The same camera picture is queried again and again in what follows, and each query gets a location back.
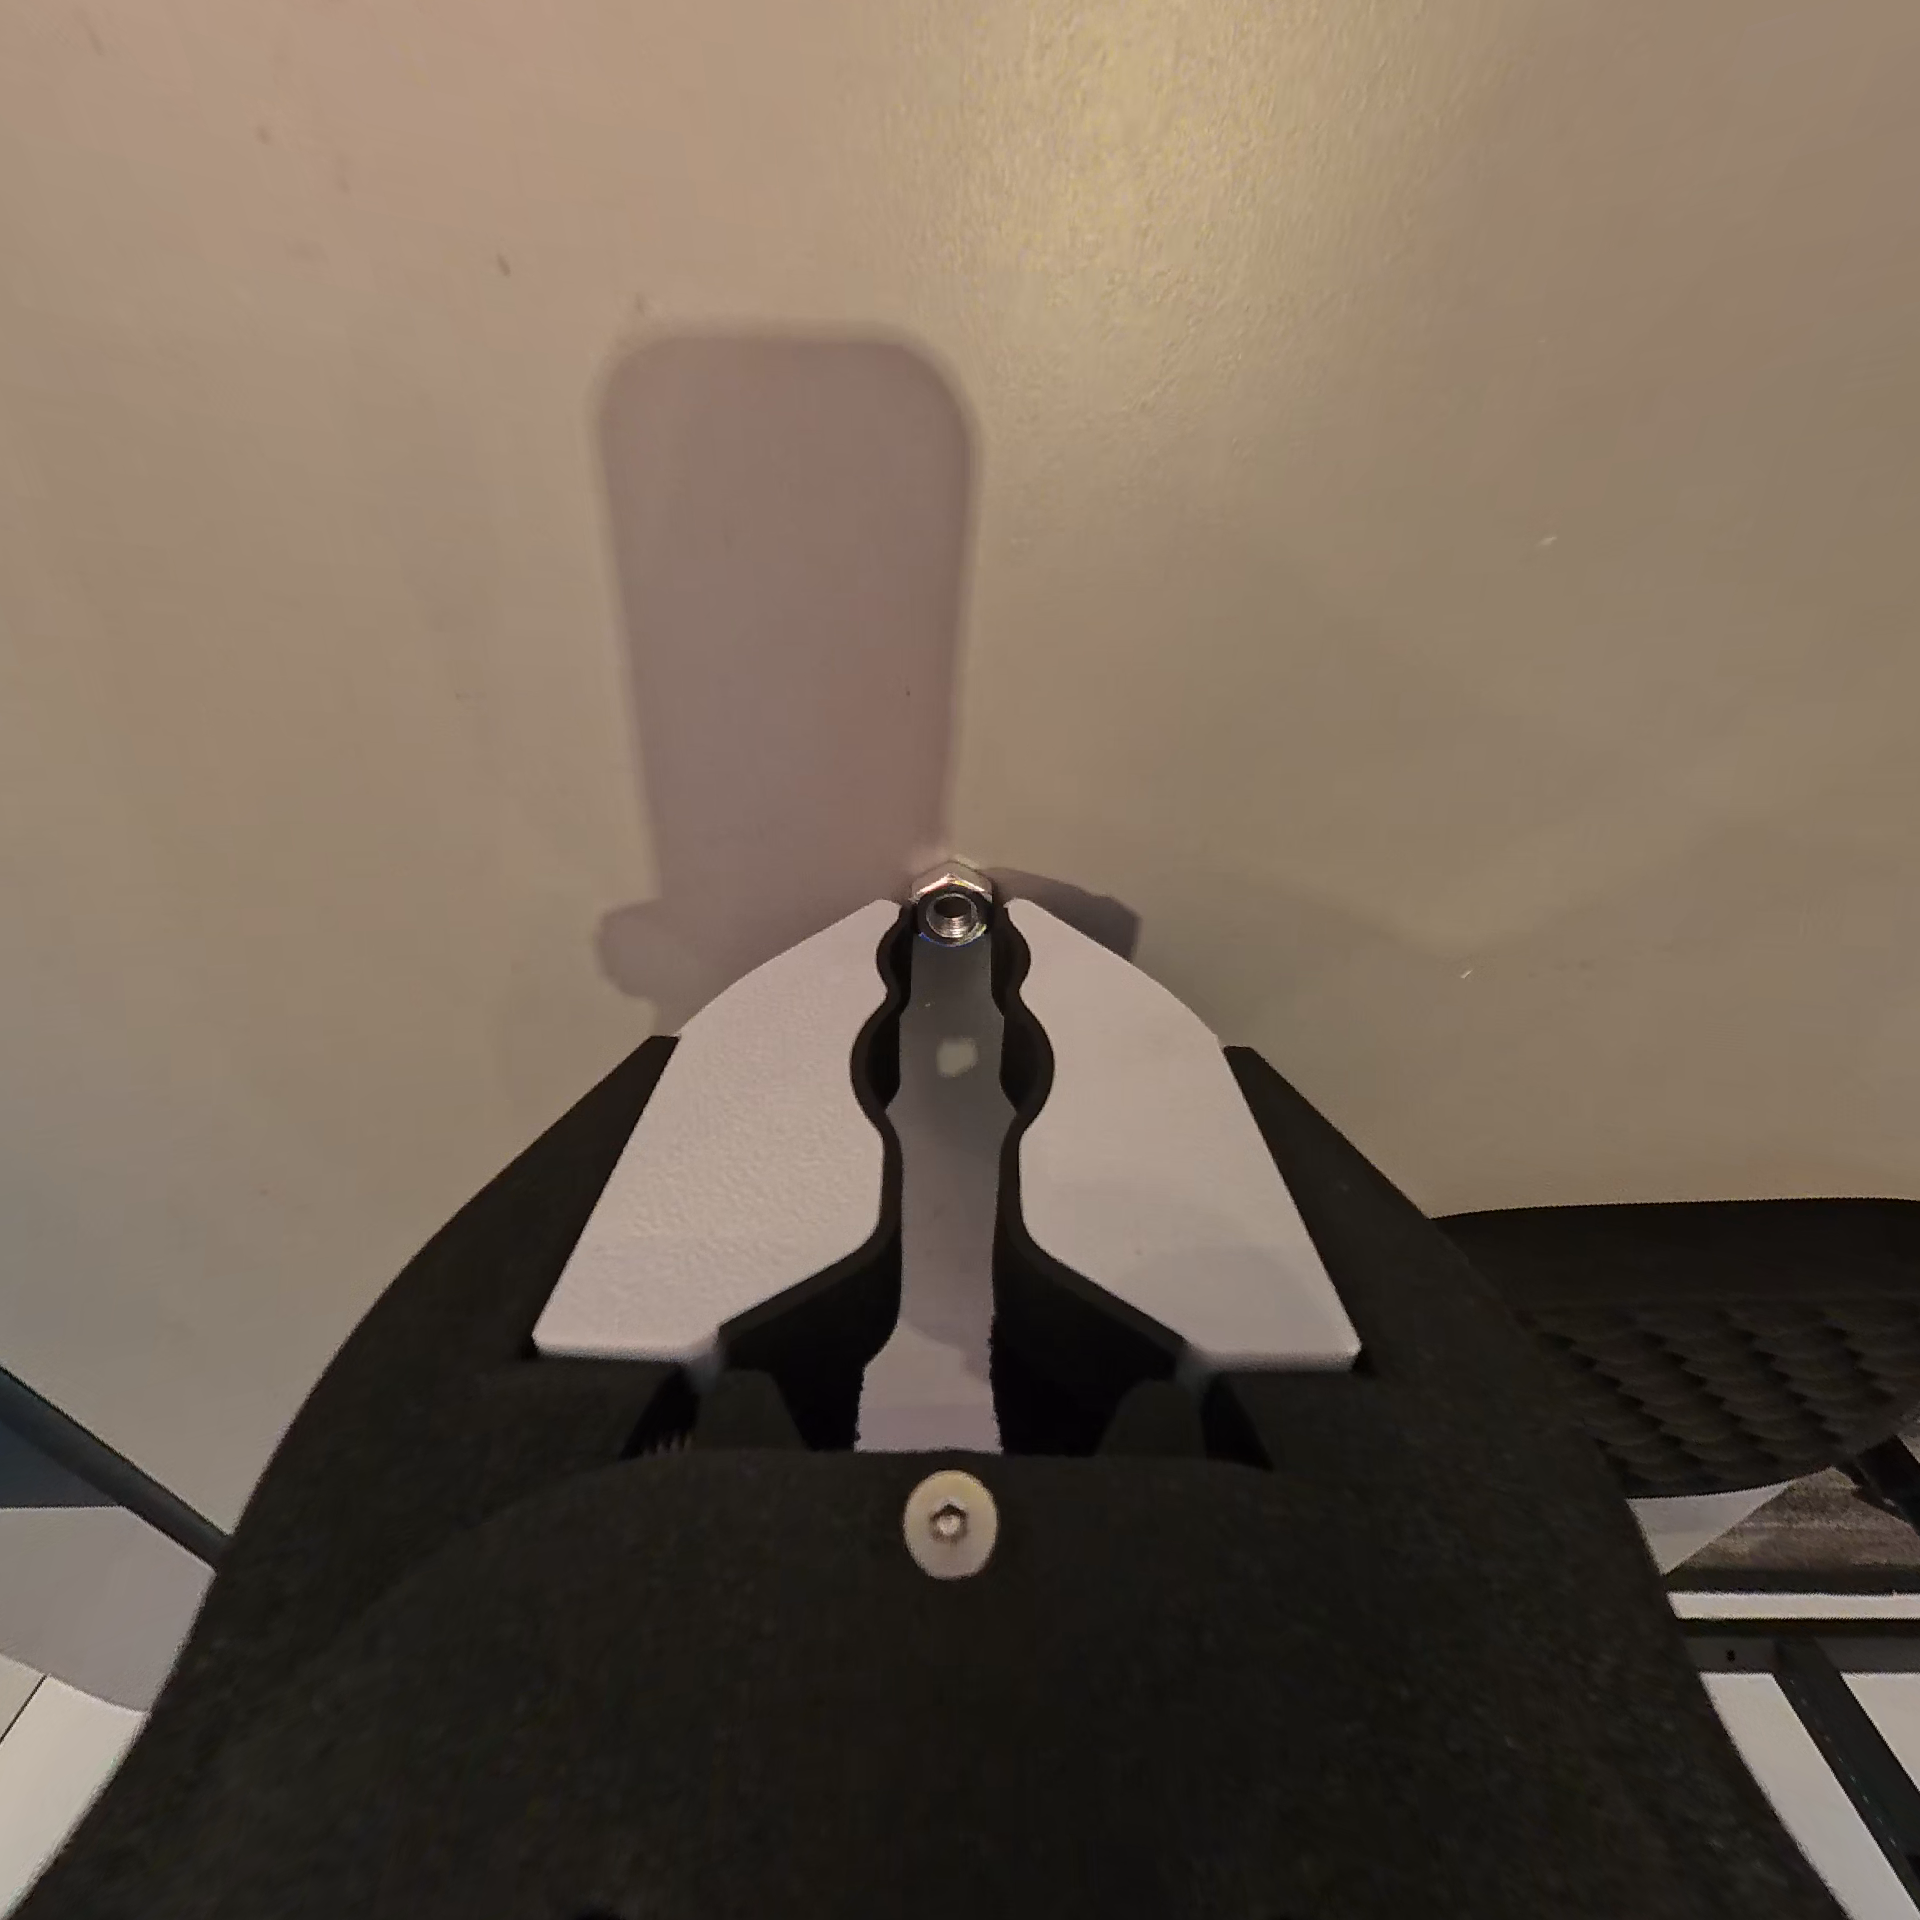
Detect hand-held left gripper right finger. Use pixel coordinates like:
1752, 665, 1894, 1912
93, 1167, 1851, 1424
985, 899, 1367, 1373

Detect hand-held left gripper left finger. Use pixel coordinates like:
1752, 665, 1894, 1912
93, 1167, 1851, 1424
530, 899, 916, 1369

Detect steel hex nut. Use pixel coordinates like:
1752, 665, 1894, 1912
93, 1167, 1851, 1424
906, 858, 1000, 954

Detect black textured wrist pad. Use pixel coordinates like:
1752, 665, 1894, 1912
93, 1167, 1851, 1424
1432, 1198, 1920, 1498

